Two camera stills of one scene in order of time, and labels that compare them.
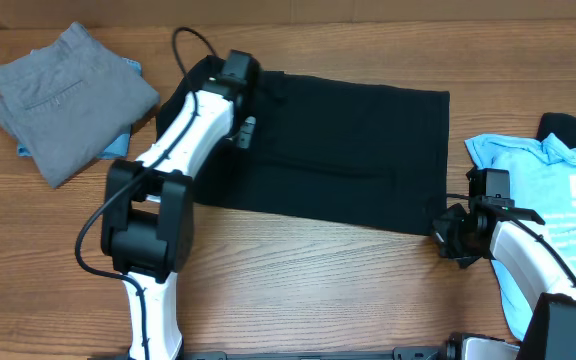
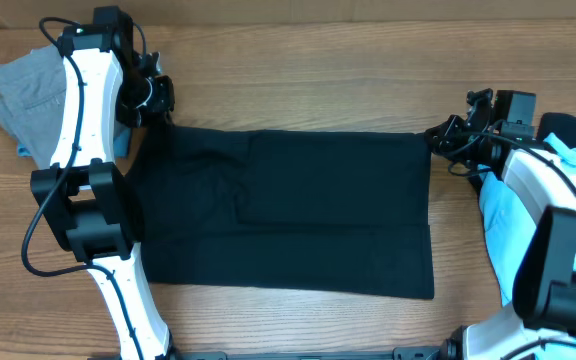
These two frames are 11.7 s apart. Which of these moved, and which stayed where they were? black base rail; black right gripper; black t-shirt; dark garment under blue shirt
Moved: black right gripper; black t-shirt
Stayed: black base rail; dark garment under blue shirt
